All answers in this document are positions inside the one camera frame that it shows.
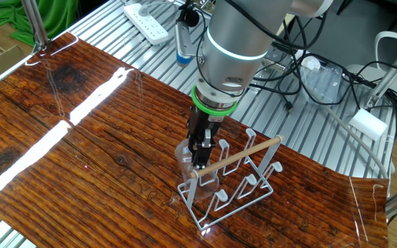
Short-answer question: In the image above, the green cloth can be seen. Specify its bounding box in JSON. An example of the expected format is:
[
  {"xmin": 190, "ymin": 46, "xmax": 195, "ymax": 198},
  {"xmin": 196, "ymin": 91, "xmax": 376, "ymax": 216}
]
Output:
[{"xmin": 0, "ymin": 0, "xmax": 79, "ymax": 48}]

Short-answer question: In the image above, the white wire cup rack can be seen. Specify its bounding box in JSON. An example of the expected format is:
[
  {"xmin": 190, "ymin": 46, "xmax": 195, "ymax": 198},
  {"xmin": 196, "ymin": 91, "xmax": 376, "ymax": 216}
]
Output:
[{"xmin": 176, "ymin": 127, "xmax": 285, "ymax": 231}]

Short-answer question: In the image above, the wood grain table mat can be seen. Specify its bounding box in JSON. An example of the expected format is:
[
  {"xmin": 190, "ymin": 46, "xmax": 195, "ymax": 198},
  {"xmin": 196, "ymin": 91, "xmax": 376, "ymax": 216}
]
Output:
[{"xmin": 0, "ymin": 31, "xmax": 391, "ymax": 248}]

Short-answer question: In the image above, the slanted aluminium frame strut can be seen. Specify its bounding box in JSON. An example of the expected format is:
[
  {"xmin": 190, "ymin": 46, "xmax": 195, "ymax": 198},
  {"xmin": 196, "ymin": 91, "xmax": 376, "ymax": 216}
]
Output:
[{"xmin": 366, "ymin": 40, "xmax": 397, "ymax": 108}]

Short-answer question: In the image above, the white power strip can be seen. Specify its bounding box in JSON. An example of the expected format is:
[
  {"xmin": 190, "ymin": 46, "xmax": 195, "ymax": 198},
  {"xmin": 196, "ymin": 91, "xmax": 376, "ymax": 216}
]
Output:
[{"xmin": 123, "ymin": 2, "xmax": 170, "ymax": 45}]

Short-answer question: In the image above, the beige desk top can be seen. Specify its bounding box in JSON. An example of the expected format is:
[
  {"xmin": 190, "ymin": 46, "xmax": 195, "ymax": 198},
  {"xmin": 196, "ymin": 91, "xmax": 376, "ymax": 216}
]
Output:
[{"xmin": 283, "ymin": 15, "xmax": 298, "ymax": 35}]

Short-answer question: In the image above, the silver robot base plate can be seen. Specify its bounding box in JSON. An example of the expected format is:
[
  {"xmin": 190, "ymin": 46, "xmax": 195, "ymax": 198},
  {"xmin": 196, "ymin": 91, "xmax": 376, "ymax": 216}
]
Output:
[{"xmin": 250, "ymin": 44, "xmax": 289, "ymax": 92}]

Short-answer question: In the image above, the clear glass cup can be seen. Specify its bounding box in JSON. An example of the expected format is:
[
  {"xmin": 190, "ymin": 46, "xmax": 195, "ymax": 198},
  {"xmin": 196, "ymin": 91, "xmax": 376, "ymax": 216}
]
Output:
[{"xmin": 174, "ymin": 137, "xmax": 220, "ymax": 200}]

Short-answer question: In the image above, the clear plastic bag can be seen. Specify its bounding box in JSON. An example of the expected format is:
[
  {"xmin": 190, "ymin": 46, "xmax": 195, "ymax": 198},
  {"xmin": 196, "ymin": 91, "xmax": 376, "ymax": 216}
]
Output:
[{"xmin": 301, "ymin": 63, "xmax": 345, "ymax": 105}]

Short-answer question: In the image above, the crumpled white paper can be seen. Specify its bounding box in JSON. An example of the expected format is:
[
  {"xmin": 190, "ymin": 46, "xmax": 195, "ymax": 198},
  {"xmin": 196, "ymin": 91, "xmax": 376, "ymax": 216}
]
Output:
[{"xmin": 300, "ymin": 54, "xmax": 322, "ymax": 70}]

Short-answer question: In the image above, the black usb cable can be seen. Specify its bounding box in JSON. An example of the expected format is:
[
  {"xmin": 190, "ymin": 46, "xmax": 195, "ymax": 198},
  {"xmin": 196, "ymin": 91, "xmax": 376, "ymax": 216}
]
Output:
[{"xmin": 276, "ymin": 53, "xmax": 323, "ymax": 114}]

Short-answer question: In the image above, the white foam block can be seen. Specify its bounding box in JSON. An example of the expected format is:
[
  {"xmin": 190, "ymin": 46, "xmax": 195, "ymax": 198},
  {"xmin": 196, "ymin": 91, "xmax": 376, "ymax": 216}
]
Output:
[{"xmin": 348, "ymin": 107, "xmax": 389, "ymax": 142}]

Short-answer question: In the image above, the grey flexible hose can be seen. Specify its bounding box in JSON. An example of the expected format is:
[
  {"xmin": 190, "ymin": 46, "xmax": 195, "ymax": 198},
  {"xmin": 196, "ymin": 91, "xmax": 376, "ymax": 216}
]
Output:
[{"xmin": 307, "ymin": 87, "xmax": 391, "ymax": 180}]

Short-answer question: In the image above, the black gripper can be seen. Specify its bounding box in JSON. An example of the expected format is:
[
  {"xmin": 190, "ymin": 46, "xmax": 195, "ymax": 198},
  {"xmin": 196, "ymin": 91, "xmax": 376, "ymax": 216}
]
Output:
[{"xmin": 185, "ymin": 107, "xmax": 224, "ymax": 170}]

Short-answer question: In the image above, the grey blue wrist camera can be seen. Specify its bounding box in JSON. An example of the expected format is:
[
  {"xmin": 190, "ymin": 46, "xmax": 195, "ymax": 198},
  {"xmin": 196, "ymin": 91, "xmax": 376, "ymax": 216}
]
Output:
[{"xmin": 174, "ymin": 19, "xmax": 199, "ymax": 68}]

